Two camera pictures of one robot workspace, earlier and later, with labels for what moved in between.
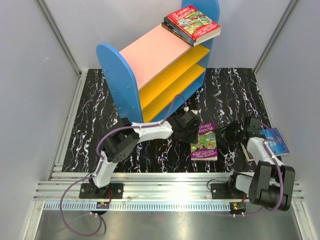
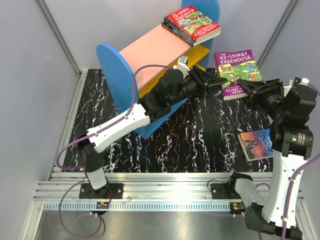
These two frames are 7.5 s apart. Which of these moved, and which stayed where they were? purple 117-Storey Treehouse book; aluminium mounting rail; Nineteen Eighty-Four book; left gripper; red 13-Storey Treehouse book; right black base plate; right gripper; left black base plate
Moved: purple 117-Storey Treehouse book; right gripper; left gripper
Stayed: left black base plate; red 13-Storey Treehouse book; Nineteen Eighty-Four book; right black base plate; aluminium mounting rail
